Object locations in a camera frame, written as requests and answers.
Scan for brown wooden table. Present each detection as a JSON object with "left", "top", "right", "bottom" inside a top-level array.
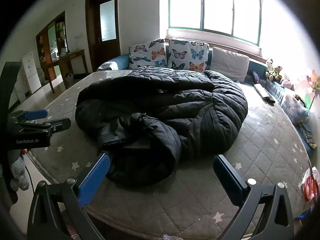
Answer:
[{"left": 41, "top": 49, "right": 88, "bottom": 94}]

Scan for purple toy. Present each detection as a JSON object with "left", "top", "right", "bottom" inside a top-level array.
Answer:
[{"left": 251, "top": 70, "right": 262, "bottom": 84}]

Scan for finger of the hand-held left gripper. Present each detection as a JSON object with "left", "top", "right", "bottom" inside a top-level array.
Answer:
[
  {"left": 19, "top": 117, "right": 72, "bottom": 134},
  {"left": 7, "top": 109, "right": 48, "bottom": 124}
]

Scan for grey quilted star mattress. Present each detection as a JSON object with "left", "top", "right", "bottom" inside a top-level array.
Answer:
[{"left": 26, "top": 69, "right": 315, "bottom": 240}]

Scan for floral printed pillow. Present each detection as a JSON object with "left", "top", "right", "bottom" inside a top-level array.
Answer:
[{"left": 281, "top": 94, "right": 312, "bottom": 125}]

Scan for dark wooden door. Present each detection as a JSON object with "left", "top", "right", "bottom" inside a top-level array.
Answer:
[{"left": 85, "top": 0, "right": 118, "bottom": 72}]

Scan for green framed window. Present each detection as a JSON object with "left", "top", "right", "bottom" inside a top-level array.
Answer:
[{"left": 167, "top": 0, "right": 262, "bottom": 47}]

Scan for red scissors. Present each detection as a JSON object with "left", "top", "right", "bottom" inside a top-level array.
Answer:
[{"left": 304, "top": 175, "right": 319, "bottom": 202}]

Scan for pink plush toy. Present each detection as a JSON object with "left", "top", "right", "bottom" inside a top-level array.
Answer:
[{"left": 280, "top": 78, "right": 294, "bottom": 90}]

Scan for pile of printed packets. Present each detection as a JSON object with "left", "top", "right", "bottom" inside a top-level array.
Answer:
[{"left": 297, "top": 122, "right": 317, "bottom": 148}]

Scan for plain white pillow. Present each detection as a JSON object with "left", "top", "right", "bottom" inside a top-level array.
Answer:
[{"left": 209, "top": 47, "right": 250, "bottom": 82}]

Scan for white keyboard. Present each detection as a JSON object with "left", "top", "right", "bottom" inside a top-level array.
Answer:
[{"left": 254, "top": 83, "right": 275, "bottom": 104}]

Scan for dark teal quilted cushion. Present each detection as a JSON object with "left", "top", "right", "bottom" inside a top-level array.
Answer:
[{"left": 266, "top": 79, "right": 285, "bottom": 103}]

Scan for black down jacket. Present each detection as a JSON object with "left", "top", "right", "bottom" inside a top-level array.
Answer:
[{"left": 75, "top": 66, "right": 248, "bottom": 187}]

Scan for white refrigerator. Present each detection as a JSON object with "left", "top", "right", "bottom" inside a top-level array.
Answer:
[{"left": 22, "top": 52, "right": 42, "bottom": 94}]

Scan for wooden display cabinet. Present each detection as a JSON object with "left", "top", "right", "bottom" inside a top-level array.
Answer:
[{"left": 36, "top": 11, "right": 69, "bottom": 80}]

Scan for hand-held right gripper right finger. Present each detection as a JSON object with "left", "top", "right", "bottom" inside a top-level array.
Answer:
[{"left": 213, "top": 154, "right": 295, "bottom": 240}]

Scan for colourful pinwheel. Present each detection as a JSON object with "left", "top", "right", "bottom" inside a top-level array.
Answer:
[{"left": 297, "top": 70, "right": 320, "bottom": 110}]

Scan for brown plush toy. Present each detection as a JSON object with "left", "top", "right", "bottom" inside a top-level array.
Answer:
[{"left": 271, "top": 66, "right": 283, "bottom": 82}]

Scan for butterfly print pillow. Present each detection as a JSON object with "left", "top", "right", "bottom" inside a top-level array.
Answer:
[
  {"left": 129, "top": 39, "right": 167, "bottom": 70},
  {"left": 167, "top": 39, "right": 210, "bottom": 73}
]

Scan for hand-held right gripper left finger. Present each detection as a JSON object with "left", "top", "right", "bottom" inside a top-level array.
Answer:
[{"left": 27, "top": 152, "right": 111, "bottom": 240}]

